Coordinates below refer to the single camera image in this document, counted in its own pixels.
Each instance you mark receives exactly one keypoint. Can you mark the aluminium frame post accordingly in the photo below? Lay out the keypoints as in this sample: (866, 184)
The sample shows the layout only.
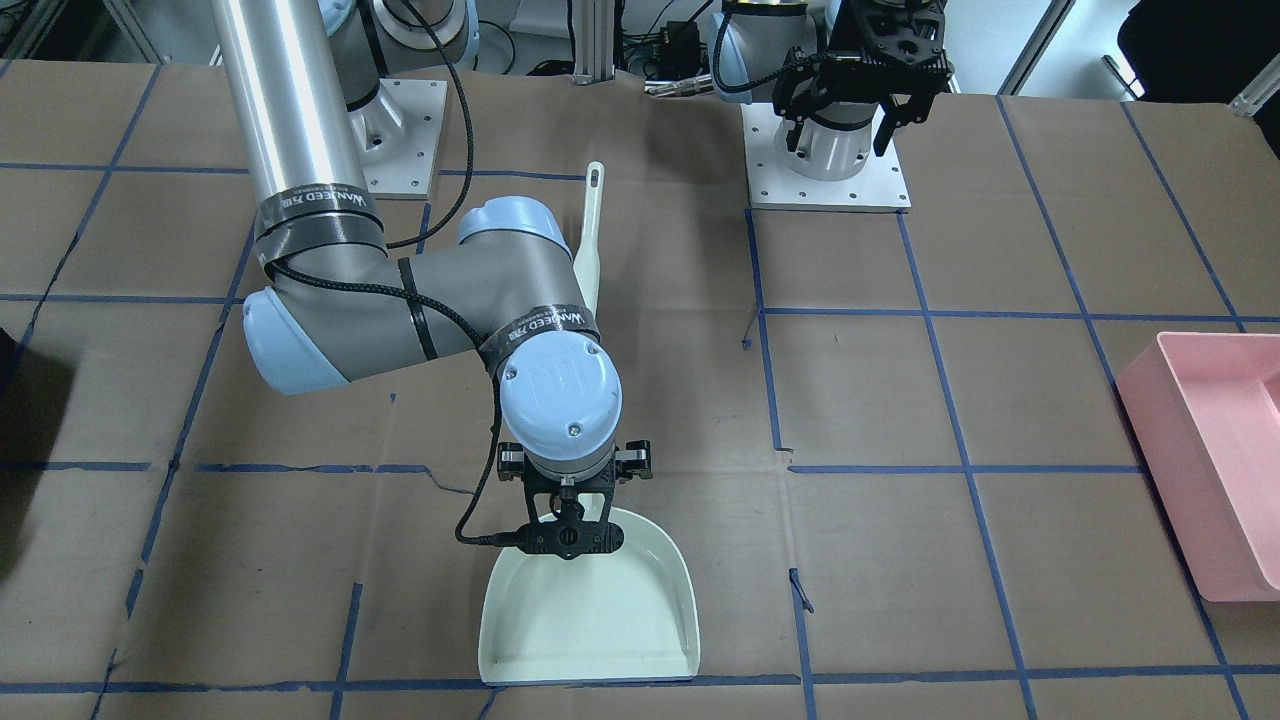
(593, 37)

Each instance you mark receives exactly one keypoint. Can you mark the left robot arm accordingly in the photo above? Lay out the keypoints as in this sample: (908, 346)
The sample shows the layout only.
(751, 41)

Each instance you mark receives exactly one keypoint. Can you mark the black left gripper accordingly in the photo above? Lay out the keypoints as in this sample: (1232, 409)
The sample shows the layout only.
(800, 92)

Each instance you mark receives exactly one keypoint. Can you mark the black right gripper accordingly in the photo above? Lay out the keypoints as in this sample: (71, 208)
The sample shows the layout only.
(635, 461)

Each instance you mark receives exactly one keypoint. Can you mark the black usb hub box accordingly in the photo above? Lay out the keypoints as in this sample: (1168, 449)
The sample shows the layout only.
(679, 49)

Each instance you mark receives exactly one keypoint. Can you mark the pink plastic bin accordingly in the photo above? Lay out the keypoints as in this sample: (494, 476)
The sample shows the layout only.
(1204, 409)

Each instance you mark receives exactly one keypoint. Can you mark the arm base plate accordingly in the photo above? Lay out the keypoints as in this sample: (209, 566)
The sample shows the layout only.
(860, 185)
(397, 133)

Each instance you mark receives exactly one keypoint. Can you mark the pale green dustpan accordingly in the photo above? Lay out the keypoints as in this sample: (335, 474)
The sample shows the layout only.
(626, 616)

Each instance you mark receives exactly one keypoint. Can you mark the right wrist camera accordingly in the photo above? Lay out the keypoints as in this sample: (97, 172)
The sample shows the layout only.
(569, 539)

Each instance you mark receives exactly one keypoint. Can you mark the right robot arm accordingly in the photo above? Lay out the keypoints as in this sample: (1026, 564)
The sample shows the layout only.
(339, 308)

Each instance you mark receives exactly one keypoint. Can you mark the white hand brush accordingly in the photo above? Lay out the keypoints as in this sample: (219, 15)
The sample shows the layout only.
(586, 264)

